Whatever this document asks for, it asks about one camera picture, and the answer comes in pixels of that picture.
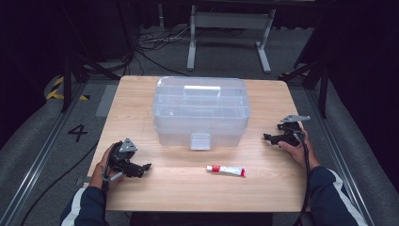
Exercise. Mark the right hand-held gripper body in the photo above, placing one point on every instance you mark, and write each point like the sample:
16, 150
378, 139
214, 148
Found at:
290, 135

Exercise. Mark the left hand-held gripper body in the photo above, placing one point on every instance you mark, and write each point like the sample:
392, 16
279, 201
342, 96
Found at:
120, 155

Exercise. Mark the red and white tube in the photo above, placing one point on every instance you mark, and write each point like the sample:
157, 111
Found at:
226, 170

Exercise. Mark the clear plastic storage box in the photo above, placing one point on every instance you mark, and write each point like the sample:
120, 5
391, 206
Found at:
200, 109

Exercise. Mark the person's right hand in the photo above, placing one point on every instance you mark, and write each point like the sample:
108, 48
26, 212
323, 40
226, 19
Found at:
299, 153

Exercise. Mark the person's left hand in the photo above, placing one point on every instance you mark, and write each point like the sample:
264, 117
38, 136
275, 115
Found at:
100, 171

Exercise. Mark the black metal stand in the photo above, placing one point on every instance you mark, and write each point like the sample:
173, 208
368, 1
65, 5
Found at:
323, 84
67, 81

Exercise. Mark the yellow and black floor tape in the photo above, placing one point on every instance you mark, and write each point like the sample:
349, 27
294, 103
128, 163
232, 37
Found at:
56, 89

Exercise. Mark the grey metal floor rail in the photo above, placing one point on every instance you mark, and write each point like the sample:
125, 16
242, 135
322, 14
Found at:
337, 147
37, 160

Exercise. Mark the grey metal desk frame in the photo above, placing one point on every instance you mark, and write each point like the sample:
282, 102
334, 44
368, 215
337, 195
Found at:
230, 20

